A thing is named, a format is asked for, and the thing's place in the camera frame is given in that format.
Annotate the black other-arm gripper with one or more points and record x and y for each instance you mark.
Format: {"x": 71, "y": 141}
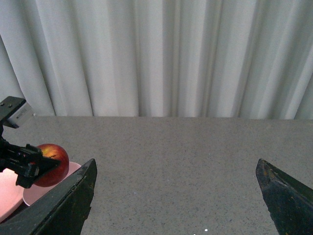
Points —
{"x": 64, "y": 209}

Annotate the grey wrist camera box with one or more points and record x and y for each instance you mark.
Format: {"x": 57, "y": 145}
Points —
{"x": 14, "y": 112}

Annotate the pale grey curtain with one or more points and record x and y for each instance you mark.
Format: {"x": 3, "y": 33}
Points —
{"x": 159, "y": 58}

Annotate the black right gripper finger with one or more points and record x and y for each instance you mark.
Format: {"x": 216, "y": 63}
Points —
{"x": 289, "y": 202}

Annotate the red apple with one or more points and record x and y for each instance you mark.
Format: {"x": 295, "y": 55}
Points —
{"x": 58, "y": 174}

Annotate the light pink bowl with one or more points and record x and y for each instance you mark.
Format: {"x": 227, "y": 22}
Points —
{"x": 31, "y": 195}

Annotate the pink plate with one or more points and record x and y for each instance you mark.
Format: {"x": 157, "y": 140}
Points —
{"x": 10, "y": 193}

